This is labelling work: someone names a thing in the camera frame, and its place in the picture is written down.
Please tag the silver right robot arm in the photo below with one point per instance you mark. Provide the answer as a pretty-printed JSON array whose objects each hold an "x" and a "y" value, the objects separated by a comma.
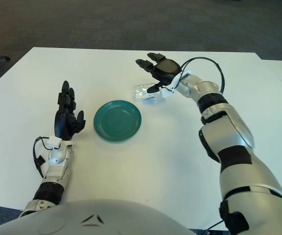
[{"x": 234, "y": 171}]

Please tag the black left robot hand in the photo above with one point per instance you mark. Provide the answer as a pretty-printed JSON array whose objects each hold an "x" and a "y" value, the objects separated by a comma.
[{"x": 63, "y": 122}]

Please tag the green round plate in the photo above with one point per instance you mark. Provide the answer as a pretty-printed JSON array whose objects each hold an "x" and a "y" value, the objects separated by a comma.
[{"x": 117, "y": 122}]

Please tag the clear plastic bottle blue cap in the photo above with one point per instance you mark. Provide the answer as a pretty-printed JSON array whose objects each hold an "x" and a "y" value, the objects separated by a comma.
[{"x": 141, "y": 94}]

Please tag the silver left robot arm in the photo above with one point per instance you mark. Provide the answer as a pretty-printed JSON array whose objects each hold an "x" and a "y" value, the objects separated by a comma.
[{"x": 56, "y": 169}]

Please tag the grey robot torso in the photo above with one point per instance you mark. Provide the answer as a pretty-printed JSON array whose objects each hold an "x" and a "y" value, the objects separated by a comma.
[{"x": 57, "y": 220}]

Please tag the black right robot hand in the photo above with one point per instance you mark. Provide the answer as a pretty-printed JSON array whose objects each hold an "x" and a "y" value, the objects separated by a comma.
[{"x": 166, "y": 69}]

